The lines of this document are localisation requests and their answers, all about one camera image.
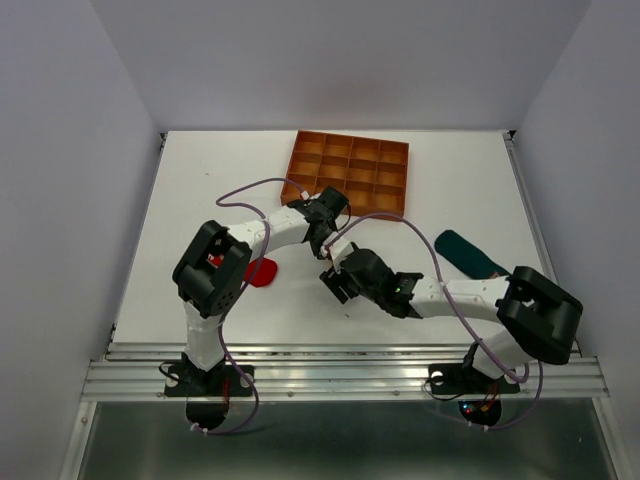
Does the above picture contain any teal sock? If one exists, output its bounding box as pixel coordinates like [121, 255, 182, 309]
[434, 230, 509, 280]

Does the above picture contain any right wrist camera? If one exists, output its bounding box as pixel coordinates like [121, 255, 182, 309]
[321, 237, 354, 272]

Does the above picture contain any aluminium mounting rail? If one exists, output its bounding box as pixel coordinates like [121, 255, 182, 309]
[81, 344, 609, 402]

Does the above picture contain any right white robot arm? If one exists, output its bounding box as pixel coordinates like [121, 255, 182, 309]
[320, 241, 583, 393]

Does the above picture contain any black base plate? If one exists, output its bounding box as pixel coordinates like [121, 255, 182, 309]
[426, 363, 520, 396]
[163, 363, 253, 398]

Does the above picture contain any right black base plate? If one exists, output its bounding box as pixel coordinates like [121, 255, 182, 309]
[426, 363, 520, 396]

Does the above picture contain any orange compartment tray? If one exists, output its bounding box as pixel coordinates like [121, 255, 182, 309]
[286, 130, 409, 216]

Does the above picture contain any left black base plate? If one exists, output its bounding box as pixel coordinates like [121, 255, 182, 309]
[163, 363, 253, 398]

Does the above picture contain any red sock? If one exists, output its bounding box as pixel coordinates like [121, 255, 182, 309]
[207, 253, 279, 290]

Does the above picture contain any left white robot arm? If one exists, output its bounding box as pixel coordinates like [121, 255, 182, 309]
[172, 187, 350, 394]

